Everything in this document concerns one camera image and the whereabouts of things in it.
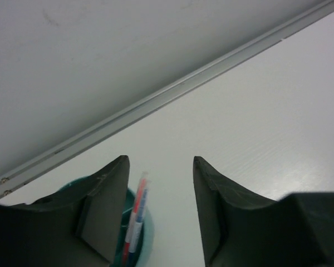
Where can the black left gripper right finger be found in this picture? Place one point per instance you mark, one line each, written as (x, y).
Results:
(242, 228)

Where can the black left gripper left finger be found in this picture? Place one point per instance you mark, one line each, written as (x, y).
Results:
(76, 226)

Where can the red and white pen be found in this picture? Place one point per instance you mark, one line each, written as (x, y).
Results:
(143, 183)

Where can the blue and white pen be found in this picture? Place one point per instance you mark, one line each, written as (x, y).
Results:
(135, 226)

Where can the teal round organizer container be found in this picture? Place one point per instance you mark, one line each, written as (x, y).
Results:
(143, 245)

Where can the aluminium frame rail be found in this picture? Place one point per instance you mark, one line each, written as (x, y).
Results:
(58, 155)

